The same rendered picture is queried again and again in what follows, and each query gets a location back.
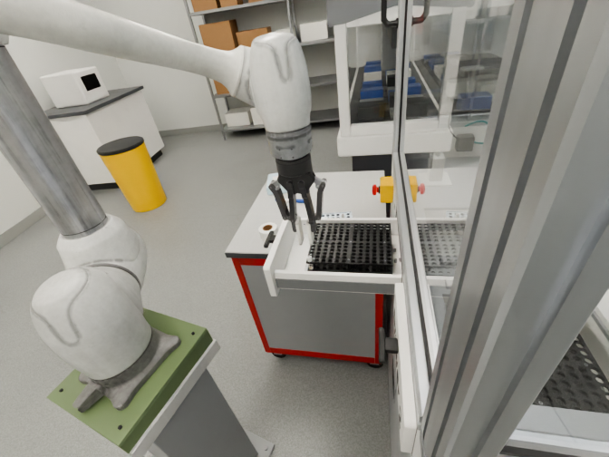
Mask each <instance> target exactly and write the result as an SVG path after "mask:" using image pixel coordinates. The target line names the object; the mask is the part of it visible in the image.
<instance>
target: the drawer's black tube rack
mask: <svg viewBox="0 0 609 457"><path fill-rule="evenodd" d="M324 225H326V226H324ZM330 225H332V226H330ZM335 225H338V226H335ZM342 225H343V226H342ZM348 225H350V226H348ZM355 225H357V226H355ZM362 225H363V226H362ZM368 225H369V226H368ZM374 225H375V226H374ZM387 225H388V226H387ZM315 240H317V239H315ZM313 260H314V261H313V269H309V265H308V269H307V271H322V272H345V273H368V274H392V267H393V261H392V232H391V223H322V226H321V230H320V234H319V239H318V240H317V246H316V250H315V253H314V258H313Z"/></svg>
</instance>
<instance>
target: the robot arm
mask: <svg viewBox="0 0 609 457"><path fill-rule="evenodd" d="M9 35H11V36H17V37H23V38H27V39H32V40H36V41H41V42H46V43H49V44H57V45H61V46H65V47H70V48H73V49H78V50H82V51H86V52H91V53H98V54H103V55H108V56H112V57H117V58H121V59H126V60H131V61H135V62H140V63H149V64H154V65H158V66H163V67H168V68H172V69H178V70H182V71H186V72H190V73H196V74H199V75H202V76H205V77H208V78H210V79H213V80H215V81H217V82H219V83H222V84H223V85H224V86H225V87H226V88H227V89H228V91H229V93H230V95H231V96H233V97H235V98H237V99H239V100H241V101H243V102H246V103H248V104H250V105H252V106H254V107H256V111H257V113H258V115H259V116H260V117H261V119H262V121H263V123H264V125H265V128H266V136H267V140H268V145H269V149H270V153H271V155H272V156H273V157H274V158H275V163H276V167H277V172H278V177H277V180H272V181H271V182H270V184H269V186H268V188H269V189H270V190H271V191H272V193H273V194H274V196H275V201H276V203H277V206H278V208H279V210H280V213H281V216H282V218H283V220H290V221H291V223H292V228H293V232H297V236H298V242H299V245H301V246H302V244H303V241H304V232H303V227H302V222H301V217H300V216H298V217H297V214H298V213H297V208H296V194H297V193H298V194H301V196H302V199H303V200H304V205H305V209H306V213H307V216H308V218H307V221H306V227H307V233H308V238H309V244H310V246H312V245H313V243H314V232H315V231H316V220H321V218H322V215H323V202H324V188H325V185H326V182H327V179H325V178H323V179H319V178H317V177H315V174H314V172H313V167H312V160H311V153H310V152H311V150H312V148H313V142H312V132H311V124H310V112H311V107H312V104H311V89H310V81H309V75H308V70H307V65H306V61H305V56H304V53H303V50H302V48H301V45H300V44H299V42H298V40H297V38H296V36H295V35H294V34H290V33H285V32H274V33H269V34H263V35H260V36H258V37H257V38H255V39H254V40H253V41H252V44H251V47H247V46H244V45H240V46H239V47H238V48H236V49H234V50H231V51H223V50H218V49H215V48H211V47H208V46H205V45H202V44H197V43H193V42H191V41H188V40H185V39H182V38H179V37H177V36H175V35H172V34H167V33H164V32H161V31H159V30H157V29H154V28H151V27H148V26H146V25H143V24H139V23H136V22H133V21H131V20H128V19H125V18H122V17H120V16H117V15H113V14H110V13H107V12H104V11H102V10H100V9H97V8H94V7H91V6H88V5H84V4H81V3H79V2H76V1H73V0H0V151H1V152H2V153H3V155H4V156H5V158H6V159H7V161H8V162H9V163H10V165H11V166H12V167H13V169H14V171H15V172H16V173H17V175H18V176H19V177H20V179H21V180H22V182H23V183H24V185H25V186H26V187H27V188H28V189H29V190H30V192H31V193H32V195H33V196H34V198H35V199H36V200H37V202H38V203H39V204H40V206H41V207H42V209H43V210H44V212H45V213H46V214H47V216H48V217H49V219H50V220H51V221H52V223H53V224H54V225H55V226H56V227H57V229H58V230H59V232H60V236H59V238H58V241H57V246H56V248H57V250H58V252H59V254H60V256H61V259H62V261H63V264H64V267H65V270H64V271H61V272H59V273H57V274H55V275H53V276H52V277H50V278H48V279H47V280H46V281H44V282H43V283H42V284H41V285H40V286H39V287H38V289H37V290H36V291H35V293H34V297H33V299H32V302H31V305H30V314H31V318H32V321H33V324H34V328H35V330H36V332H37V333H38V335H39V336H40V337H41V338H42V340H43V341H44V342H45V343H46V344H47V345H48V346H49V347H50V348H51V349H52V350H53V351H54V352H55V353H56V354H57V355H59V356H60V357H61V358H62V359H63V360H64V361H65V362H66V363H68V364H69V365H71V366H72V367H73V368H75V369H76V370H78V371H80V372H81V374H80V375H79V378H78V379H79V381H80V382H81V383H82V384H87V385H86V386H85V388H84V389H83V390H82V392H81V393H80V395H79V396H78V397H77V399H76V400H75V401H74V403H73V404H72V406H73V407H74V408H78V411H79V412H81V413H83V412H85V411H86V410H87V409H88V408H89V407H91V406H92V405H93V404H95V403H96V402H97V401H98V400H99V399H101V398H102V397H103V396H104V395H105V396H106V397H108V398H109V399H110V400H111V403H112V405H113V407H114V408H115V409H117V410H118V411H122V410H124V409H125V408H127V407H128V406H129V404H130V403H131V401H132V399H133V397H134V395H135V394H136V393H137V392H138V391H139V390H140V389H141V387H142V386H143V385H144V384H145V383H146V382H147V380H148V379H149V378H150V377H151V376H152V374H153V373H154V372H155V371H156V370H157V369H158V367H159V366H160V365H161V364H162V363H163V361H164V360H165V359H166V358H167V357H168V356H169V355H170V354H171V353H172V352H173V351H174V350H176V349H177V348H178V347H179V345H180V343H181V340H180V339H179V337H178V336H176V335H167V334H165V333H163V332H161V331H159V330H158V329H156V328H153V327H152V326H151V325H149V323H148V322H147V321H146V319H145V317H144V316H143V307H142V303H141V295H140V291H141V288H142V286H143V282H144V278H145V274H146V268H147V257H148V255H147V249H146V246H145V243H144V241H143V239H142V238H141V237H140V235H139V234H138V233H137V232H136V231H134V230H133V229H131V228H129V227H128V226H127V225H126V224H125V223H124V221H123V220H122V219H120V218H118V217H116V216H113V215H111V214H107V213H105V212H104V211H103V209H102V207H101V205H100V203H99V202H98V200H97V199H96V198H95V196H94V194H93V193H92V190H91V189H90V187H89V185H88V184H87V182H86V180H85V179H84V177H83V175H82V174H81V172H80V171H79V169H78V167H77V166H76V164H75V162H74V161H73V158H72V157H71V155H70V153H69V152H68V151H67V149H66V148H65V146H64V144H63V142H62V140H61V139H60V137H59V135H58V134H57V132H56V130H55V129H54V127H53V126H52V124H51V122H50V121H49V119H48V117H47V115H46V114H45V112H44V110H43V108H42V106H41V105H40V103H39V102H38V101H37V99H36V97H35V96H34V93H33V92H32V90H31V88H30V87H29V85H28V83H27V82H26V80H25V78H24V77H23V75H22V74H21V72H20V70H19V69H18V67H17V65H16V64H15V61H14V60H13V58H12V56H11V55H10V53H9V52H8V51H7V49H6V47H5V45H6V44H9ZM313 183H315V187H316V188H317V189H318V191H317V198H316V213H314V206H313V202H312V199H311V195H310V188H311V186H312V185H313ZM281 186H282V187H283V188H284V189H285V190H286V191H287V196H288V199H289V210H288V207H287V205H286V202H285V198H284V195H283V192H282V190H281V188H280V187H281ZM289 211H290V212H289Z"/></svg>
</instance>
